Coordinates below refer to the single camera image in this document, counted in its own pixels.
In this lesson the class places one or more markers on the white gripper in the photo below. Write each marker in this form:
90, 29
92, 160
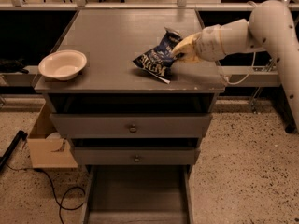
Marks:
208, 43

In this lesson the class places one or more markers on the blue chip bag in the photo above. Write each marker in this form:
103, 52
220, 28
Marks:
158, 61

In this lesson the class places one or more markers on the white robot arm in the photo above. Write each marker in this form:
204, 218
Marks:
270, 27

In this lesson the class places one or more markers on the grey drawer cabinet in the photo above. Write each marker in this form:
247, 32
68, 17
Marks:
111, 84

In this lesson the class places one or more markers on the top grey drawer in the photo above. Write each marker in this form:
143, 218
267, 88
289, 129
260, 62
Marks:
130, 126

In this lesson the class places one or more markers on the grey drawer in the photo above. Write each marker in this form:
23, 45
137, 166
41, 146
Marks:
132, 156
130, 126
141, 194

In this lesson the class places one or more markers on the middle grey drawer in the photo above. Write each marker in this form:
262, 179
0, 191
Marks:
132, 156

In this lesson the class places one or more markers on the bottom grey drawer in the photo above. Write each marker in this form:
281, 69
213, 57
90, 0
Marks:
141, 194

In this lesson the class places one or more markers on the black cart at right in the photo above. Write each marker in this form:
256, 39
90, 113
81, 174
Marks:
284, 110

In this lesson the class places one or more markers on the white bowl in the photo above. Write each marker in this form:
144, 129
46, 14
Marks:
62, 65

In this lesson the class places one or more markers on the cardboard box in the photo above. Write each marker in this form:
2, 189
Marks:
47, 148

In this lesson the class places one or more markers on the black bar on floor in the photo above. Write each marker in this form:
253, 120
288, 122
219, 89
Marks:
20, 135

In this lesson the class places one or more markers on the metal frame rail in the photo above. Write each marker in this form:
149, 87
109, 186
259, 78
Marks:
239, 76

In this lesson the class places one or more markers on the black object on rail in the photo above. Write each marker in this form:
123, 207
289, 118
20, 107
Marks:
12, 66

